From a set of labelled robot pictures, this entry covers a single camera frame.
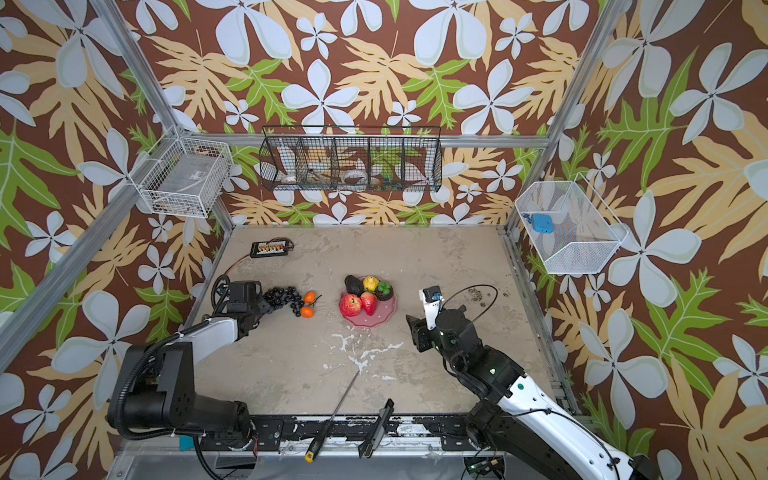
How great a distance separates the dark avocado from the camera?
0.97 m

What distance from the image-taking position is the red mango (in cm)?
94

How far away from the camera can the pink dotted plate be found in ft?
3.11

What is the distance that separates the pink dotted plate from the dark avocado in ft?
0.23
